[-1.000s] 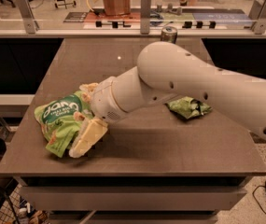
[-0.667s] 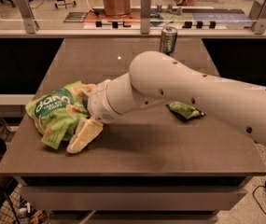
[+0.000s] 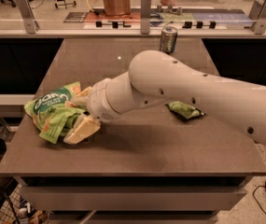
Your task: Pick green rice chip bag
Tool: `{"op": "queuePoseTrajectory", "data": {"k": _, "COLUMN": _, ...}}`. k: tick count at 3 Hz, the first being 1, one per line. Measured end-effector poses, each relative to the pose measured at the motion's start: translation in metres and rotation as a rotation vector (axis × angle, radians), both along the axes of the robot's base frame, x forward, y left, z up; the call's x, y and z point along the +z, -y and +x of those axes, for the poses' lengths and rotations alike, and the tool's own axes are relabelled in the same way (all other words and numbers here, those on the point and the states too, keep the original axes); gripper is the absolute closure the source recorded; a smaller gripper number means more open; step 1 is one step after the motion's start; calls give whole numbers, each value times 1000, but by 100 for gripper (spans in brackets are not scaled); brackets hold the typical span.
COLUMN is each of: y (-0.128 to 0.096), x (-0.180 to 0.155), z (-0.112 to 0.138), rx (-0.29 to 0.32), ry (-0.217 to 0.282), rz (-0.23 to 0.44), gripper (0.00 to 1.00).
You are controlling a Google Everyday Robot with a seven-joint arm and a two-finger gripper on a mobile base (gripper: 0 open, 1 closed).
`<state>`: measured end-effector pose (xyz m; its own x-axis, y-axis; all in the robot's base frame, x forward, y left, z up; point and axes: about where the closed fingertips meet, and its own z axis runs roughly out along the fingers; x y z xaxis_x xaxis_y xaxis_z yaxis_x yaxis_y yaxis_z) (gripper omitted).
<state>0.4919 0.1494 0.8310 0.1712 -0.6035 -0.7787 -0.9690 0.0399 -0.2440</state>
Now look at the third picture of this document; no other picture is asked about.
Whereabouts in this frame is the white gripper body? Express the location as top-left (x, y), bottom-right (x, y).
top-left (87, 78), bottom-right (119, 122)

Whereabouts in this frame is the dark green snack bag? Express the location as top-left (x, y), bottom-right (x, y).
top-left (166, 101), bottom-right (204, 120)

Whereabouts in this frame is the green rice chip bag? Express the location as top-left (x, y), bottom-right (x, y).
top-left (24, 81), bottom-right (87, 144)

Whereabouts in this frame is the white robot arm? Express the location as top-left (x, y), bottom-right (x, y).
top-left (64, 50), bottom-right (266, 146)

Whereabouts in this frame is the grey metal post left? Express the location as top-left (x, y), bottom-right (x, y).
top-left (14, 0), bottom-right (39, 35)

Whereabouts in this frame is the grey metal post centre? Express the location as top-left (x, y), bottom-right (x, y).
top-left (140, 0), bottom-right (151, 35)

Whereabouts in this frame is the grey metal post right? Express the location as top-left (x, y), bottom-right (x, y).
top-left (251, 0), bottom-right (266, 35)

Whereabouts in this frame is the silver drink can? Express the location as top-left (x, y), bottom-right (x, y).
top-left (160, 26), bottom-right (177, 54)

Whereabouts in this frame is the grey metal post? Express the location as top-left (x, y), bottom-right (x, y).
top-left (251, 0), bottom-right (266, 35)
top-left (140, 0), bottom-right (151, 35)
top-left (14, 0), bottom-right (39, 35)

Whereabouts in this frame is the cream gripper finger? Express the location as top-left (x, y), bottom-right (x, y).
top-left (63, 114), bottom-right (101, 145)
top-left (71, 87), bottom-right (91, 106)

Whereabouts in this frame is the wire basket with items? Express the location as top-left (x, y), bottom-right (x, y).
top-left (0, 179), bottom-right (50, 224)

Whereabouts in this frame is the grey table drawer front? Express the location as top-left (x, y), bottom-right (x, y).
top-left (21, 187), bottom-right (246, 211)

